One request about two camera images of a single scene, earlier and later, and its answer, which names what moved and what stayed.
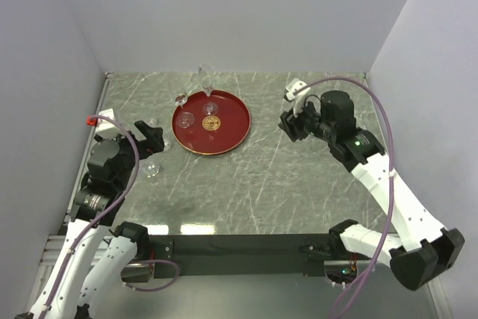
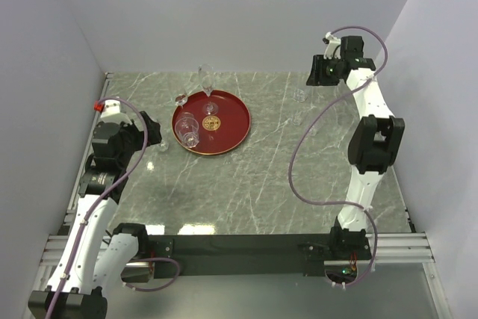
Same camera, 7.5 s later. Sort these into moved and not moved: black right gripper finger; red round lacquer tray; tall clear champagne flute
Moved: black right gripper finger
Not moved: tall clear champagne flute; red round lacquer tray
